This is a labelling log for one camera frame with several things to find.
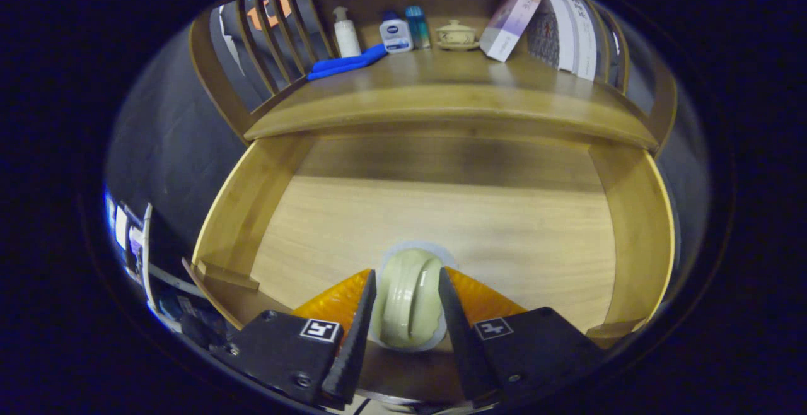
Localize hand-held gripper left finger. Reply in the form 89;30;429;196
211;268;378;411

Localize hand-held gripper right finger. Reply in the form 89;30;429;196
438;266;606;406

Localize pale green round item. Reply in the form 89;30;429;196
368;242;458;353

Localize wooden drawer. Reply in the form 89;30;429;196
183;126;675;403

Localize wooden countertop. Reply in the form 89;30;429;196
245;46;659;151

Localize white side table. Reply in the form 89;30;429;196
140;202;206;305

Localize blue cloth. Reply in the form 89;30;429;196
307;44;388;81

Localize beige lidded teacup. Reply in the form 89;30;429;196
435;20;480;51

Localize white pump bottle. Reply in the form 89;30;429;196
332;6;362;58

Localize white lotion bottle blue cap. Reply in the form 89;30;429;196
379;11;414;54

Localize dark patterned book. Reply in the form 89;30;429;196
526;2;562;70

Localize teal bottle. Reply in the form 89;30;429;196
405;5;432;50

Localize purple and white book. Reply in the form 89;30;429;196
479;0;546;62

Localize plain white book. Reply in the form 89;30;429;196
545;0;578;75

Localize white book black characters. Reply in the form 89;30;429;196
563;0;598;81

